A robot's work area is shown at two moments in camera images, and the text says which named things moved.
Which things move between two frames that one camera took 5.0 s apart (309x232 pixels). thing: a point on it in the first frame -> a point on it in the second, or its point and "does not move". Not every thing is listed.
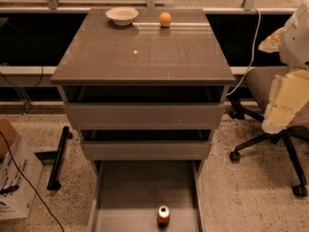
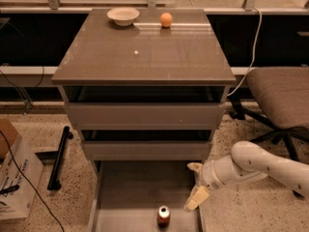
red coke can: x=163 y=216 does not move
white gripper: x=296 y=39 -> x=207 y=177
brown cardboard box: x=8 y=136 does not move
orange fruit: x=165 y=19 does not move
